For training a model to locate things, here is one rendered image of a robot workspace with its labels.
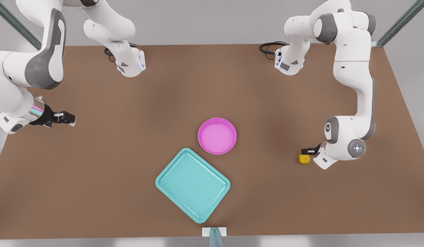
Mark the black cable loop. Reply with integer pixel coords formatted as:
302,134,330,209
259,41,288,61
104,43,138,62

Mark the teal rectangular tray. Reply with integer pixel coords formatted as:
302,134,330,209
155,148,231,224

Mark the silver frame post with foot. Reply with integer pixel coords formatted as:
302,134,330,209
202,227,227,247

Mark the pink round plate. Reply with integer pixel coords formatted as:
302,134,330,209
198,118,237,155

